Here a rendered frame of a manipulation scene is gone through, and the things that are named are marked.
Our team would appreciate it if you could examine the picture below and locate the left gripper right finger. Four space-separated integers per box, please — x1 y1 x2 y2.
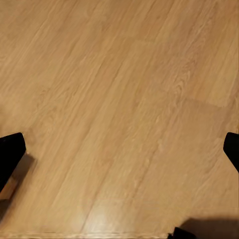
223 132 239 173

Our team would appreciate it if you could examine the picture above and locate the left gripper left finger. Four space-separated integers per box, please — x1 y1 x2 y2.
0 133 26 192

